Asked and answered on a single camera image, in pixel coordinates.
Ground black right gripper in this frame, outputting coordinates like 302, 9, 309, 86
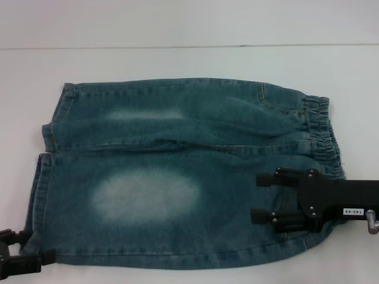
250, 167, 379, 234

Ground right arm silver plug cable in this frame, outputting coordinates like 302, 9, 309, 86
365, 209, 379, 236

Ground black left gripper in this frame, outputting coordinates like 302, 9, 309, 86
0, 227, 57, 277

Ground blue denim shorts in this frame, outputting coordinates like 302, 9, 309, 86
20, 77, 347, 270

